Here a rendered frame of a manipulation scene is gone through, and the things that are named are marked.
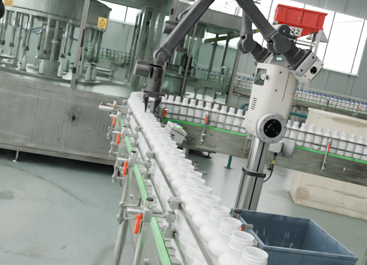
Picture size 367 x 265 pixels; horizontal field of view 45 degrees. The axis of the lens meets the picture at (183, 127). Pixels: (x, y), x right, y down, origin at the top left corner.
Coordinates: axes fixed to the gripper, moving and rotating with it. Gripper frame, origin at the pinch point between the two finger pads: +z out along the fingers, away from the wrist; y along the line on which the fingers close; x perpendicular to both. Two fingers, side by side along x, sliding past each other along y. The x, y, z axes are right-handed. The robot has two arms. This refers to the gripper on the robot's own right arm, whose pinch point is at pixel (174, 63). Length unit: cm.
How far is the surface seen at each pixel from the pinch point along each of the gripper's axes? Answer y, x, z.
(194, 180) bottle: 17, 144, 24
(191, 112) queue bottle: -36, -80, 33
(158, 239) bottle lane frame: 21, 142, 41
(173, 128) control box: 1.1, 39.6, 29.2
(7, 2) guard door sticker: 134, -252, -23
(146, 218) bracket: 26, 148, 33
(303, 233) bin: -43, 96, 50
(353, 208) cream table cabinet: -300, -230, 127
